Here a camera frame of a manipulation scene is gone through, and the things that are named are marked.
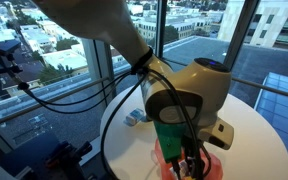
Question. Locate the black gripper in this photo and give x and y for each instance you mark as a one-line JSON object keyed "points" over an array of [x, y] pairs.
{"points": [[192, 143]]}

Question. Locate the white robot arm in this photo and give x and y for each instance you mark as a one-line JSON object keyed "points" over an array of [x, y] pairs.
{"points": [[184, 90]]}

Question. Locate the red plastic bag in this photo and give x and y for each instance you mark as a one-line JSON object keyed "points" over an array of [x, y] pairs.
{"points": [[214, 168]]}

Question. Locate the white blue Mentos gum bottle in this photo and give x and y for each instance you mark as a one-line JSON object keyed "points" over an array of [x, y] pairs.
{"points": [[135, 117]]}

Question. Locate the grey metal railing bar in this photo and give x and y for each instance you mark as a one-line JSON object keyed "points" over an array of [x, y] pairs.
{"points": [[270, 89], [44, 102]]}

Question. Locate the dark window mullion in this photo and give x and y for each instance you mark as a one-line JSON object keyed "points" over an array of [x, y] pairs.
{"points": [[160, 30], [240, 33]]}

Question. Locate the dark equipment with clamps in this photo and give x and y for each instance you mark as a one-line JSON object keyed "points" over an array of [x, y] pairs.
{"points": [[50, 156]]}

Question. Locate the grey window frame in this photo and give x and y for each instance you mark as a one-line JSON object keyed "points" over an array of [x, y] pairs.
{"points": [[99, 66]]}

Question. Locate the black camera on stand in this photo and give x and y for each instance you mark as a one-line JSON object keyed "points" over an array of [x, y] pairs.
{"points": [[4, 46]]}

